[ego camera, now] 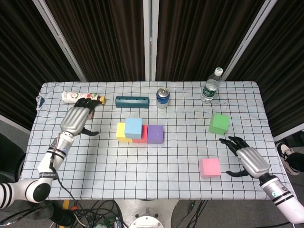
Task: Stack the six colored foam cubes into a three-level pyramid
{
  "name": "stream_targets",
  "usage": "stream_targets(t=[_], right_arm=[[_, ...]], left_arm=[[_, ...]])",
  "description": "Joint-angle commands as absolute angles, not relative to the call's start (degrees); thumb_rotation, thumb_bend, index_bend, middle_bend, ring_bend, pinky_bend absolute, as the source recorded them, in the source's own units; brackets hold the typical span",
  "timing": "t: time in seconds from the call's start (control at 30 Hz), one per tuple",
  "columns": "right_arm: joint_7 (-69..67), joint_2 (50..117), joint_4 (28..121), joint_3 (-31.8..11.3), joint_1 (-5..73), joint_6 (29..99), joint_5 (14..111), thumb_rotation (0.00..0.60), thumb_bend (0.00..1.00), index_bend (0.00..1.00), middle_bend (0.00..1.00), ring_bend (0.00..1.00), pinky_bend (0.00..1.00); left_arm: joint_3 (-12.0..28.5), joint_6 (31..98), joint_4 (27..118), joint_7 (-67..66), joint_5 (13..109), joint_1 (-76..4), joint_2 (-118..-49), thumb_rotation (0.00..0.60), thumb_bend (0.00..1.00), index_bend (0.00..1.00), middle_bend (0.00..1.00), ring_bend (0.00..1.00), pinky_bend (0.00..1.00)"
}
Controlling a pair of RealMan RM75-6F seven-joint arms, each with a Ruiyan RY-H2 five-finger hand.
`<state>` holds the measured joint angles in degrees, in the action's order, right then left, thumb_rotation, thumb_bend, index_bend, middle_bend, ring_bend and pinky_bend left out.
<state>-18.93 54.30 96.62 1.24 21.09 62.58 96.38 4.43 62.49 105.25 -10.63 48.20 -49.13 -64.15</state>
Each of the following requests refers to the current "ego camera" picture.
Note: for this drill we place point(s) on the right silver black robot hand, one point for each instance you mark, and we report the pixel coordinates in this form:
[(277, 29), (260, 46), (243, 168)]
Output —
[(254, 161)]

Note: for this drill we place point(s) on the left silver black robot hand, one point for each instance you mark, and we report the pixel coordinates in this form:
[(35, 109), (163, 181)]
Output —
[(73, 121)]

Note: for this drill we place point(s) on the pink foam cube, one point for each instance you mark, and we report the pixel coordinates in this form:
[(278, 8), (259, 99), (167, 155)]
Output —
[(210, 167)]

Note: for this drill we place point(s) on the yellow foam cube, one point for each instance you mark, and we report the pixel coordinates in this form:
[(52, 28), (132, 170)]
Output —
[(120, 131)]

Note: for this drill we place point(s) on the green foam cube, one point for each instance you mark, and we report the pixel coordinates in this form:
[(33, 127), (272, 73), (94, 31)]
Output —
[(219, 123)]

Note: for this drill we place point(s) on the light blue foam cube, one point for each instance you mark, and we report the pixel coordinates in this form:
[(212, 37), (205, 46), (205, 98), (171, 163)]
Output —
[(133, 127)]

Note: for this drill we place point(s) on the red foam cube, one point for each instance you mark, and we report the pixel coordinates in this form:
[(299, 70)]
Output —
[(145, 135)]

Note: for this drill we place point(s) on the purple foam cube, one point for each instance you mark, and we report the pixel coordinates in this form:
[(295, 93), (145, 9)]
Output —
[(155, 134)]

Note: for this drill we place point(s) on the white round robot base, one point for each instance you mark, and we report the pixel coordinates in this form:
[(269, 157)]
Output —
[(145, 221)]

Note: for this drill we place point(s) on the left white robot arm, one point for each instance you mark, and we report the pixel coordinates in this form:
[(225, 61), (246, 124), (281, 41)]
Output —
[(47, 166)]

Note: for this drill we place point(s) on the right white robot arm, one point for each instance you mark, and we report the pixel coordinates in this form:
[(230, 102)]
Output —
[(285, 202)]

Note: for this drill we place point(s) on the white yellow-capped drink bottle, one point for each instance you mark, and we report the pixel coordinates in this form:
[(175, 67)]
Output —
[(71, 97)]

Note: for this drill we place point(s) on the black white sneaker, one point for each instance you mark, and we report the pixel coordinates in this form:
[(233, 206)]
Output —
[(283, 149)]

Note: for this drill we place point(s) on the dark teal fabric patch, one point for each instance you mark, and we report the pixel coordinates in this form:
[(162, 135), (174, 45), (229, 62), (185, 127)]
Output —
[(41, 101)]

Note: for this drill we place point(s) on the person's black trouser leg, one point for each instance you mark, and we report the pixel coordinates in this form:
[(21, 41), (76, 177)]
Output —
[(297, 161)]

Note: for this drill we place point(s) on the dark teal block with holes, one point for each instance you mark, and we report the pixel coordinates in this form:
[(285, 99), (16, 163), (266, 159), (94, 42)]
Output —
[(131, 103)]

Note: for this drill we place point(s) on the black chair seat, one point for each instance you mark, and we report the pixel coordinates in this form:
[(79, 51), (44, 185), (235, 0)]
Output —
[(10, 156)]

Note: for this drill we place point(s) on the dark brown pleated curtain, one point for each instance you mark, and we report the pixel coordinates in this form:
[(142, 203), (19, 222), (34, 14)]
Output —
[(285, 71), (197, 35), (102, 38), (23, 59)]

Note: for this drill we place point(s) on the yellow floor tape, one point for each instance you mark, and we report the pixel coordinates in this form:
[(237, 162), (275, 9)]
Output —
[(66, 203)]

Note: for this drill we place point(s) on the clear green-label water bottle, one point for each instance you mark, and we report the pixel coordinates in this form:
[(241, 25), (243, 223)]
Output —
[(210, 89)]

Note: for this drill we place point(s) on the small orange floor item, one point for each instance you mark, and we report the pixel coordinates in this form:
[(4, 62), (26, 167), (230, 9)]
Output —
[(74, 207)]

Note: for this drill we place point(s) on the white black-grid tablecloth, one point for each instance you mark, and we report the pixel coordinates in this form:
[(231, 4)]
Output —
[(147, 171)]

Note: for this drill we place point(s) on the blue silver soda can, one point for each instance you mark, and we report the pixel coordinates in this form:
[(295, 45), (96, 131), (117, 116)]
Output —
[(163, 99)]

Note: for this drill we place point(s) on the green circuit board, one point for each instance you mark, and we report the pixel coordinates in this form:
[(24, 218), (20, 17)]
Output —
[(109, 221)]

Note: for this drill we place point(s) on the grey metal partition rail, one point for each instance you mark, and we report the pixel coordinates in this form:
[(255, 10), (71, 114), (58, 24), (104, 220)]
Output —
[(14, 123), (291, 134)]

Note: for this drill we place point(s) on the grey metal partition post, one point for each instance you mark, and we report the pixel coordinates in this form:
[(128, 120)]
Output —
[(59, 38), (249, 40), (150, 40)]

